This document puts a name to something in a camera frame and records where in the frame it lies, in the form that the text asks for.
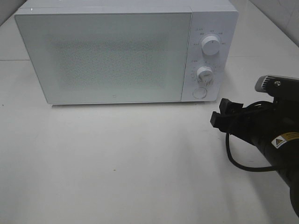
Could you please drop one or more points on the lower white timer knob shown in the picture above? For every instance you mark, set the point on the lower white timer knob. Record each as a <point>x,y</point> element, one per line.
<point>205,74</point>

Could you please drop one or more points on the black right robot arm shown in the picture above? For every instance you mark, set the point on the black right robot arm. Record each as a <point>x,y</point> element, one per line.
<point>283,159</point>

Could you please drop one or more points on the white microwave oven body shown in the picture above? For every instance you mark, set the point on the white microwave oven body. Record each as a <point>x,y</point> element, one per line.
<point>208,17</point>

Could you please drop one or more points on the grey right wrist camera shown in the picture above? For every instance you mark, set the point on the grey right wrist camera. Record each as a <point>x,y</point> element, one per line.
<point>278,86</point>

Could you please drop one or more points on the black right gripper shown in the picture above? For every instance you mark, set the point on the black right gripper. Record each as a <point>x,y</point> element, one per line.
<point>260,125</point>

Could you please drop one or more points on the upper white dial knob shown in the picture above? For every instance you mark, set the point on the upper white dial knob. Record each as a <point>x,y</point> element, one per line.
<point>210,45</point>

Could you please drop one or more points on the round white door button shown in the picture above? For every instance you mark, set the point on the round white door button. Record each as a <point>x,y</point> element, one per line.
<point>200,93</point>

